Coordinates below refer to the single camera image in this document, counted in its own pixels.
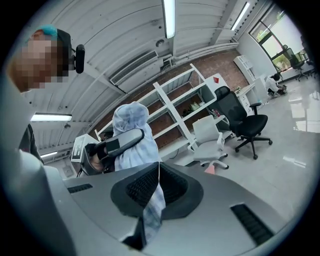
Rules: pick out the white office chair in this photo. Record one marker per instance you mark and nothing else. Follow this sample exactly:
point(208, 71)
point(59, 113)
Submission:
point(207, 140)

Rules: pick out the black head-mounted camera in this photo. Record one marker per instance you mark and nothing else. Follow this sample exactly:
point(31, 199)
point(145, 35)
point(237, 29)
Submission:
point(79, 58)

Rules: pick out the blue plaid shirt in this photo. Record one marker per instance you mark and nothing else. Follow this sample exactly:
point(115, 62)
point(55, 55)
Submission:
point(132, 120)

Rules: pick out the person's left hand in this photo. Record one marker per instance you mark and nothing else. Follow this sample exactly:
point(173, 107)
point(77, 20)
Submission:
point(96, 160)

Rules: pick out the person's dark shirt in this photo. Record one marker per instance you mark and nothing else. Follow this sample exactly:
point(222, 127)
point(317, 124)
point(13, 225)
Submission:
point(30, 145)

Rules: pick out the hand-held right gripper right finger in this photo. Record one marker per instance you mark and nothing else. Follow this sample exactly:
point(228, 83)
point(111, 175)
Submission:
point(212, 225)

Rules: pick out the white air conditioner unit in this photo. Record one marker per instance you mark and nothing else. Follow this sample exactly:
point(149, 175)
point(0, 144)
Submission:
point(136, 71)

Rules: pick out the black chair by window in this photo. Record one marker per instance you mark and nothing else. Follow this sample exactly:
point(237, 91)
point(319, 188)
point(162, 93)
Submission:
point(296, 61)

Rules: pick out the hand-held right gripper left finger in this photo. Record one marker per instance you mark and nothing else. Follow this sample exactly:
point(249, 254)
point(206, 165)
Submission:
point(100, 212)

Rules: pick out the black office chair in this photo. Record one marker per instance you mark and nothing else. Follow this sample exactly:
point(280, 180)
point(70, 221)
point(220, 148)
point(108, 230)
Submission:
point(240, 120)

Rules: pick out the white shelf unit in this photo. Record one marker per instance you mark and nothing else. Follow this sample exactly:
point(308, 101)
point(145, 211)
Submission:
point(175, 110)

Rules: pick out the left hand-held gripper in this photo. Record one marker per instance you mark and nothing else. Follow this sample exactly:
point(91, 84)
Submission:
point(81, 150)

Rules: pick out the large window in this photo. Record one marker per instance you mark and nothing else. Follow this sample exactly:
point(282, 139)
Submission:
point(280, 37)

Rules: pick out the ceiling tube light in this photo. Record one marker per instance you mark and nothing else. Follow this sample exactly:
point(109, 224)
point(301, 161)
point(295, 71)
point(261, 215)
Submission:
point(240, 15)
point(48, 154)
point(168, 17)
point(51, 117)

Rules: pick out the person's face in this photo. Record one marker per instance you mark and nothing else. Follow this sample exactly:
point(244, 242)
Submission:
point(40, 63)

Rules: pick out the white desk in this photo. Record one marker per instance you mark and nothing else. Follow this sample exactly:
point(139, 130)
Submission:
point(250, 97)

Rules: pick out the white cabinet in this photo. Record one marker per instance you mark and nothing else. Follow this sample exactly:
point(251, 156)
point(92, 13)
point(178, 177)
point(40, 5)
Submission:
point(244, 67)

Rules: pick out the round smoke detector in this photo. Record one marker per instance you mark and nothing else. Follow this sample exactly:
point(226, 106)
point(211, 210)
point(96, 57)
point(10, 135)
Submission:
point(160, 43)

